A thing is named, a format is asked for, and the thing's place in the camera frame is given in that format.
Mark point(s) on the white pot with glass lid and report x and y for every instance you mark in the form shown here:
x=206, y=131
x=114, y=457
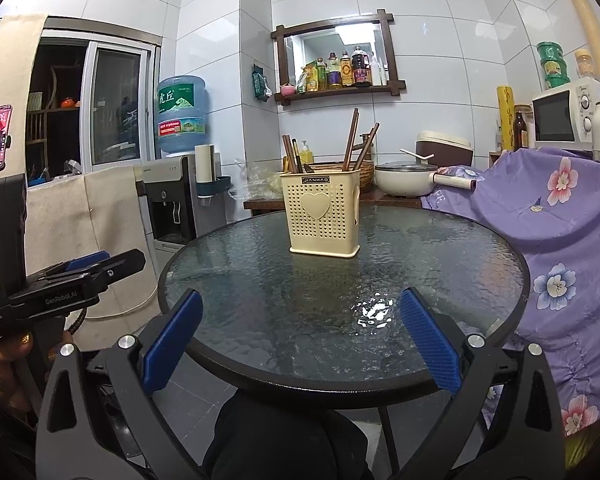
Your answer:
x=405, y=185

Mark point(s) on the wooden framed mirror shelf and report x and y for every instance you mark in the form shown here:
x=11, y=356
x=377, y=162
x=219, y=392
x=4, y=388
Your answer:
x=340, y=91

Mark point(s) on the teal roll holder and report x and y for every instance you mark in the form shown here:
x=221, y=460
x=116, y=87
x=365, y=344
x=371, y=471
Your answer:
x=217, y=185

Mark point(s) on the bunch of wooden chopsticks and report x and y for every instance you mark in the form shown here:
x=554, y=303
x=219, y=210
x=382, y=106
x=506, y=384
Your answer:
x=350, y=140

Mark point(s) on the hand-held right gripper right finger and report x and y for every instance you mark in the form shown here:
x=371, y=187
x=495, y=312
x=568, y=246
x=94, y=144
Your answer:
x=430, y=340

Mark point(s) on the purple label oil bottle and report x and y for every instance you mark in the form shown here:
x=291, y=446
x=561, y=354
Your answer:
x=334, y=74

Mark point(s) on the woven pattern basin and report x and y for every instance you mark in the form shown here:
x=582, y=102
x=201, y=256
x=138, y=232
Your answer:
x=366, y=177

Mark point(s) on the beige cloth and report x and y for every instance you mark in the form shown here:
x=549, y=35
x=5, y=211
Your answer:
x=90, y=230

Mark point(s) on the round glass table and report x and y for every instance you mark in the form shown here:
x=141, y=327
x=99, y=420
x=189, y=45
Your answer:
x=280, y=285

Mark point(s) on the clear plastic bag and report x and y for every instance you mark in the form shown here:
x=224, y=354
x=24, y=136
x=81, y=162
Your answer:
x=260, y=177

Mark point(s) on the yellow wrap roll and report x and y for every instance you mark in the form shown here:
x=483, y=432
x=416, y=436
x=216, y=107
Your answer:
x=505, y=120

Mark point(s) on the white plastic bottle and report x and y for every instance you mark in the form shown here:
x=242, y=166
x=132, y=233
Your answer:
x=376, y=72

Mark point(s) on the brown and white rice cooker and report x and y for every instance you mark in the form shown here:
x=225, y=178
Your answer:
x=445, y=150

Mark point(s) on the grey water dispenser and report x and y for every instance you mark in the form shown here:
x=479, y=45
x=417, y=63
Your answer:
x=165, y=200

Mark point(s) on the orange label sauce bottle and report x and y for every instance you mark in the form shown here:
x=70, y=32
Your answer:
x=347, y=72

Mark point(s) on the beige panel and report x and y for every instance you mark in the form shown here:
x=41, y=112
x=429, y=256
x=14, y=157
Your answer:
x=15, y=60

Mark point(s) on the yellow seasoning packet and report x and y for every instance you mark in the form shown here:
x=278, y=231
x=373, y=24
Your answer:
x=311, y=80

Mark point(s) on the tall stack of paper cups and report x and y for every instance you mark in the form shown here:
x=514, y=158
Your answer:
x=590, y=25

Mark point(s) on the cream perforated utensil holder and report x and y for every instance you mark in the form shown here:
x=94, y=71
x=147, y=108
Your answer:
x=320, y=230

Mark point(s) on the yellow dish soap bottle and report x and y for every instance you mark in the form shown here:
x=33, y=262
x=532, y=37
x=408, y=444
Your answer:
x=306, y=152

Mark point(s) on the white ladle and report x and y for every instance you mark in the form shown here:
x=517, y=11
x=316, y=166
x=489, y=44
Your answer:
x=415, y=155

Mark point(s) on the person's left hand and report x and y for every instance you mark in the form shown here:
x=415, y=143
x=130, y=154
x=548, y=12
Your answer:
x=2, y=355

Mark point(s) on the brass faucet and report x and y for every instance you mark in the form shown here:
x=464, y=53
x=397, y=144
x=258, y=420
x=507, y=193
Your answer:
x=365, y=142

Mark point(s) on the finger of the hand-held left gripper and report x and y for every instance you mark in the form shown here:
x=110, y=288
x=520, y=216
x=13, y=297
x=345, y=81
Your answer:
x=125, y=262
x=87, y=261

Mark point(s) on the pink bowl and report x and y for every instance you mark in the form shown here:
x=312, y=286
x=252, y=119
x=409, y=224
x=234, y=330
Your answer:
x=287, y=90

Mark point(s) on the white paper towel roll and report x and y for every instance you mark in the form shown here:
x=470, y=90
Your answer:
x=205, y=162

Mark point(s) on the dark wooden rack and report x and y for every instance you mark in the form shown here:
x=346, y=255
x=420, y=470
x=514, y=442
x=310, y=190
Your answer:
x=50, y=130

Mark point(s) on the green packet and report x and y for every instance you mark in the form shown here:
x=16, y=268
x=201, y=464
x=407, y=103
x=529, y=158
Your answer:
x=261, y=84

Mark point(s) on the brown glass bottle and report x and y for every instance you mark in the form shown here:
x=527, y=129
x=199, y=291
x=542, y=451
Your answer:
x=520, y=132

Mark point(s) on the purple floral cloth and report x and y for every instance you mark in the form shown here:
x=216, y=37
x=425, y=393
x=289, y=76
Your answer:
x=570, y=240

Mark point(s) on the orange teapot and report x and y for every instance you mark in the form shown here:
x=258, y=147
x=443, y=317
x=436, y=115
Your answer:
x=68, y=103

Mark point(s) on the yellow plastic jar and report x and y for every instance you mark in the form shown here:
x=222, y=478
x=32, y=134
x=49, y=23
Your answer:
x=585, y=65

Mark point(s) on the wooden counter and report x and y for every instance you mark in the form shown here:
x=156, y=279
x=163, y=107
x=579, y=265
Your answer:
x=260, y=204

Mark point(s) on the person's dark trouser leg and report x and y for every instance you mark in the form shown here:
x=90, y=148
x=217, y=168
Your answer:
x=280, y=440

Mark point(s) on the dark soy sauce bottle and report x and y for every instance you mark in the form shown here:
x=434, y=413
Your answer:
x=361, y=67

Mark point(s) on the blue water jug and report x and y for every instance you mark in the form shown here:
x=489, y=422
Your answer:
x=182, y=110

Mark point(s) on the white microwave oven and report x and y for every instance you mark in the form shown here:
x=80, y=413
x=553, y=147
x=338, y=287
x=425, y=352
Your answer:
x=550, y=117

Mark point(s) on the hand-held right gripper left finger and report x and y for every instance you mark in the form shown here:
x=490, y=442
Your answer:
x=172, y=340

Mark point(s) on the person's left forearm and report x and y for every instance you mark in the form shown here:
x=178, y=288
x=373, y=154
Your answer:
x=0, y=425

